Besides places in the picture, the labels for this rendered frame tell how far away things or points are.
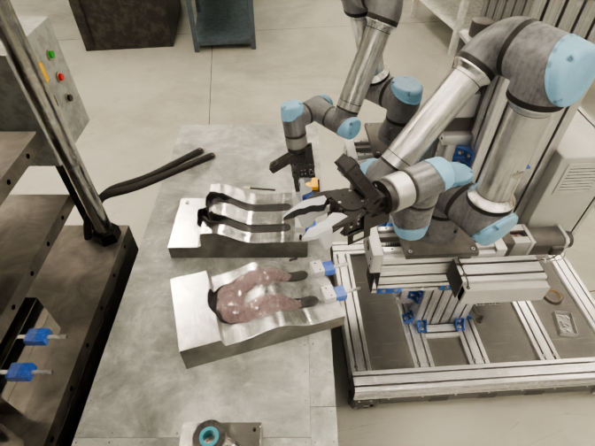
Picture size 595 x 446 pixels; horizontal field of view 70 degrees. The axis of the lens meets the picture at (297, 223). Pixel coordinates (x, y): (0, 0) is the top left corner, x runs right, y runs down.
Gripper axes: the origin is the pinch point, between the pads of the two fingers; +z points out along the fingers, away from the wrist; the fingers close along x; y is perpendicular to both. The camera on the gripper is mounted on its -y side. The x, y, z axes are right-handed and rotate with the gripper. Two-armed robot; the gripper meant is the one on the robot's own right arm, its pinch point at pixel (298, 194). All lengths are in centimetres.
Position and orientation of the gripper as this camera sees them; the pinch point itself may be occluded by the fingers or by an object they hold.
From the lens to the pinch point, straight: 158.0
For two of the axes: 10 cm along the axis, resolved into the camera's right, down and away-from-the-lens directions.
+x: 0.1, -6.2, 7.9
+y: 9.9, -1.0, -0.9
